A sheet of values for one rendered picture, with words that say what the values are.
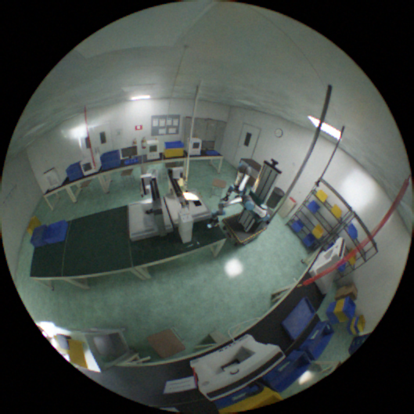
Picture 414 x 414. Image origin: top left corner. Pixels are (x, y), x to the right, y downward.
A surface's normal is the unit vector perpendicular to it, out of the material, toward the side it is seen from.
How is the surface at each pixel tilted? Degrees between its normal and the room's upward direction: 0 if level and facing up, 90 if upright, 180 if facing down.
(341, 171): 90
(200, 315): 0
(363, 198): 90
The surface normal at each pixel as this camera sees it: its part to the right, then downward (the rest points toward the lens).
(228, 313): 0.14, -0.71
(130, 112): 0.44, 0.67
